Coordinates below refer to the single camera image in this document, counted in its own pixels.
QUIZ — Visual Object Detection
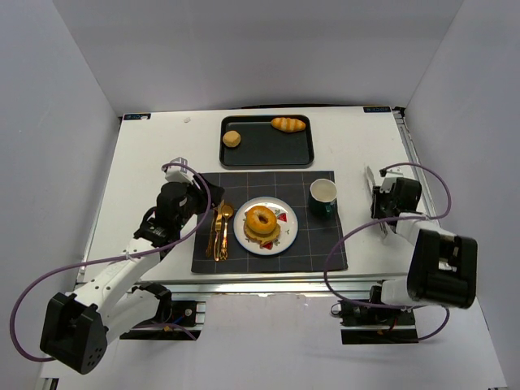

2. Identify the golden bagel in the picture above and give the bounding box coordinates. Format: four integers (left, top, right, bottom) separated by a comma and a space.
245, 206, 277, 235

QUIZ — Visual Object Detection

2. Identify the brown bread slice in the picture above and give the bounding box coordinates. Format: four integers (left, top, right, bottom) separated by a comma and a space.
244, 224, 281, 245

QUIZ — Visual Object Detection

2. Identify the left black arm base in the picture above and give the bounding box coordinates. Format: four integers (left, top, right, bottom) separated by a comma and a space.
120, 300, 206, 341

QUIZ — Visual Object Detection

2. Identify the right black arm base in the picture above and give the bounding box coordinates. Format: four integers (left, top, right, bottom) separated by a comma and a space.
330, 301, 418, 345

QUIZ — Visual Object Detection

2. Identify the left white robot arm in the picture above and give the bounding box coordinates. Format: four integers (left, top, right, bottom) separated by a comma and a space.
40, 177, 224, 375

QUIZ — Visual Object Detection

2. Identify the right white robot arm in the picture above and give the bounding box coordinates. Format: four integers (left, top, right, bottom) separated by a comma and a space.
369, 177, 478, 309

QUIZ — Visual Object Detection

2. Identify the striped bread roll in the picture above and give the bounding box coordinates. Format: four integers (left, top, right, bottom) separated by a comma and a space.
271, 117, 306, 133

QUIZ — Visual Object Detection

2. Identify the gold knife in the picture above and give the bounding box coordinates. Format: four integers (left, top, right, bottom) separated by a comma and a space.
213, 200, 224, 262

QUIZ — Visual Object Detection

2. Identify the gold spoon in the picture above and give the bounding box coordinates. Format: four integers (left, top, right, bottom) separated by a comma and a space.
219, 203, 234, 261

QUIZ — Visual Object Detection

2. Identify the gold fork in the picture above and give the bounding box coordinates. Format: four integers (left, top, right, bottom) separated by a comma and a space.
206, 206, 219, 261

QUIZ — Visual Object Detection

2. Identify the green mug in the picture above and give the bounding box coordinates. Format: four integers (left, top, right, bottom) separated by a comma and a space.
308, 179, 337, 219

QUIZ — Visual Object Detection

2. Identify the round pale bun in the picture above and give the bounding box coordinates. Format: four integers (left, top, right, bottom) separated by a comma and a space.
222, 130, 241, 148

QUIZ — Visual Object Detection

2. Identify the black rectangular tray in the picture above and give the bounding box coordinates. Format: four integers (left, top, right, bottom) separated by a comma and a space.
219, 115, 314, 169

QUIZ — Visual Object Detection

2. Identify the white plate with strawberries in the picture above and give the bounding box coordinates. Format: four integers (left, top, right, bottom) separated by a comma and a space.
233, 197, 299, 256

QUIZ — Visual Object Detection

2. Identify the right blue corner label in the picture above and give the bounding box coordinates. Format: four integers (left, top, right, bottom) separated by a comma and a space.
362, 106, 392, 113

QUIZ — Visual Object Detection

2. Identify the blue corner label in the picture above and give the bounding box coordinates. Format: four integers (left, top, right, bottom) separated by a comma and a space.
123, 113, 151, 121
362, 106, 392, 113

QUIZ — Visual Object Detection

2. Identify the left blue corner label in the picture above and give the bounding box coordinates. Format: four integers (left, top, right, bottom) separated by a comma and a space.
123, 113, 151, 121

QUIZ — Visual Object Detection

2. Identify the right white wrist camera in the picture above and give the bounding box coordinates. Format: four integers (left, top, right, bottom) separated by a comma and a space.
379, 169, 404, 193

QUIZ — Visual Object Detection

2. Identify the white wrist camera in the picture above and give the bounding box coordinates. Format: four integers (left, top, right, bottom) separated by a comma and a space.
162, 157, 193, 184
379, 169, 404, 193

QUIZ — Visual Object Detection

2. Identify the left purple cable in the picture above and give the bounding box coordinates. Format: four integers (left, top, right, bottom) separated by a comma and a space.
8, 162, 213, 362

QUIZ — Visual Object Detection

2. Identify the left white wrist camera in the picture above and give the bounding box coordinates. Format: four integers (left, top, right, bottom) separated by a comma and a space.
162, 157, 193, 184

